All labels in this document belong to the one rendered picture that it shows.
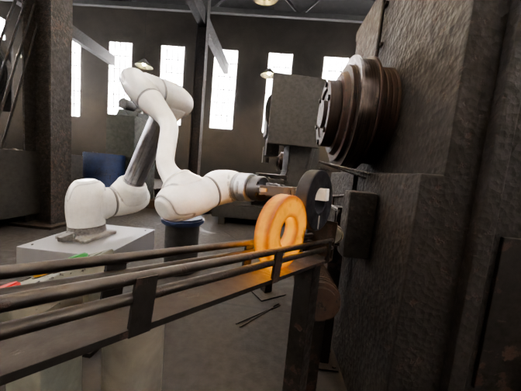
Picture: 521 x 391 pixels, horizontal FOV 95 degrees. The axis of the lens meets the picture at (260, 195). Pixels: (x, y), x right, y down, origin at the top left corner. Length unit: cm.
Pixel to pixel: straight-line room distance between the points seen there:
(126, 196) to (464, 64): 138
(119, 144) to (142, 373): 397
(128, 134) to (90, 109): 1009
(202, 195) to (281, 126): 313
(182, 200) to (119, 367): 36
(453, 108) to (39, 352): 84
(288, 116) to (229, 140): 778
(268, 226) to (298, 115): 344
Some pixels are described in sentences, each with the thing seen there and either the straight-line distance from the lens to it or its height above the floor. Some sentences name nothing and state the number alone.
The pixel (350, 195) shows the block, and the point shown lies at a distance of 89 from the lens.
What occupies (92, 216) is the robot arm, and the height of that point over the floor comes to 56.
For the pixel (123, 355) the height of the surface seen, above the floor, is 46.
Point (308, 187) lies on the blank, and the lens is 56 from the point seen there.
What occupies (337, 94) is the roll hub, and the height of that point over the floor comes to 116.
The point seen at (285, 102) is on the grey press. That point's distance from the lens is 383.
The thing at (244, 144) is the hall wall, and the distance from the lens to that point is 1126.
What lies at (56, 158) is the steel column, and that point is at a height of 77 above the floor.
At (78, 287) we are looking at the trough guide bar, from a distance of 26.
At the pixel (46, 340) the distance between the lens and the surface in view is 30.
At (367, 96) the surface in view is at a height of 113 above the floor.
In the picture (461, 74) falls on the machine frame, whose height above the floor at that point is 112.
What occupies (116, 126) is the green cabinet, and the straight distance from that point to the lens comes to 446.
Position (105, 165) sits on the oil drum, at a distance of 418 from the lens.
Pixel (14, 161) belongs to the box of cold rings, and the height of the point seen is 70.
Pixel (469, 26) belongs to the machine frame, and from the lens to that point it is 86.
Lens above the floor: 84
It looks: 6 degrees down
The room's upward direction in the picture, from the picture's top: 5 degrees clockwise
